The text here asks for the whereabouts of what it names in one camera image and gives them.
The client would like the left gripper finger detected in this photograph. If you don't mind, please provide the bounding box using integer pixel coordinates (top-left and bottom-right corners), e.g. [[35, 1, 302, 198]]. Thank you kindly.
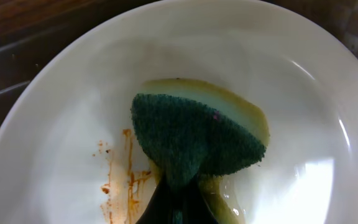
[[137, 177, 218, 224]]

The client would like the green yellow sponge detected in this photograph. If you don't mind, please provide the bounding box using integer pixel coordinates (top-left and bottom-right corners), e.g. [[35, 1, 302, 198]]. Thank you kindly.
[[131, 78, 270, 223]]

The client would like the white plate top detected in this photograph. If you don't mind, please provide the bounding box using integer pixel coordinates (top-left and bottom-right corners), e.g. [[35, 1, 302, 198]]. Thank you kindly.
[[0, 1, 358, 223]]

